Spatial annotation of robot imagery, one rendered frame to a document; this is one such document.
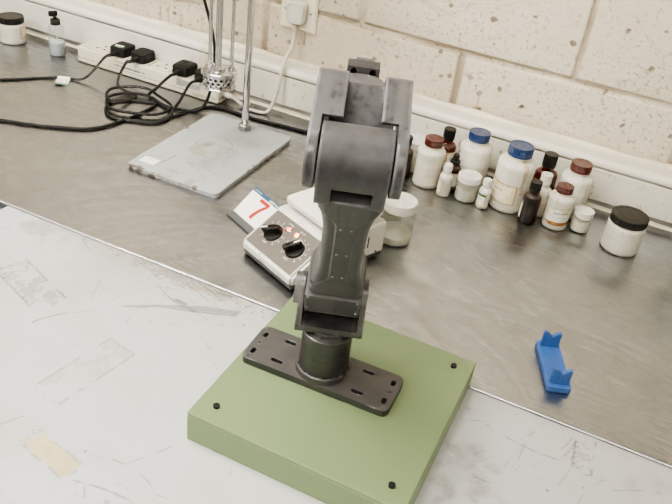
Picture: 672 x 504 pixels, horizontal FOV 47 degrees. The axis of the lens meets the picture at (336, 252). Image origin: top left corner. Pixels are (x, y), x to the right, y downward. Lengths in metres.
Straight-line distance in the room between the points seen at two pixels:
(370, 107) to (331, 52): 0.97
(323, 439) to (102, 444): 0.26
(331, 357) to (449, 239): 0.51
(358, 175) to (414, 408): 0.38
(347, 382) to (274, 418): 0.11
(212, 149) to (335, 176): 0.89
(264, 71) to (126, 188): 0.49
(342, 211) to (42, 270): 0.63
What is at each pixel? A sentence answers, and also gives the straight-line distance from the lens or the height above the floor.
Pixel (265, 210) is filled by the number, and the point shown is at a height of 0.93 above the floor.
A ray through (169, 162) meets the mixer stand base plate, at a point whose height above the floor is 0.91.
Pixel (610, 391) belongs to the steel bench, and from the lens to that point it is 1.16.
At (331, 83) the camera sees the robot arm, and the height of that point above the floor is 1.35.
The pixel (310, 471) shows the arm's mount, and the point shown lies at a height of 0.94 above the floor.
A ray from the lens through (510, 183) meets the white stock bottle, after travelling 1.48.
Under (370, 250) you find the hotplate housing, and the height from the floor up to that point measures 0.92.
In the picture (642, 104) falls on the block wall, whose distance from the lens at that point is 1.58.
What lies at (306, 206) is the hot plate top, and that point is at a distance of 1.23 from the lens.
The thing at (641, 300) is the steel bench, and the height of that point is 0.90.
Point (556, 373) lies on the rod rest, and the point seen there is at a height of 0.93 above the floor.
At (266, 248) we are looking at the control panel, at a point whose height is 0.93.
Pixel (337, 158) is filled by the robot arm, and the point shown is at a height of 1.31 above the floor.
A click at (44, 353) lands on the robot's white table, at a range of 1.09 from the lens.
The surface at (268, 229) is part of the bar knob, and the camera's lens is 1.22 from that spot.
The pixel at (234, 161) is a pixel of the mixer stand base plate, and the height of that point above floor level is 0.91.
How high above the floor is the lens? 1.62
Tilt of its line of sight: 34 degrees down
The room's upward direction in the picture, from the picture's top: 8 degrees clockwise
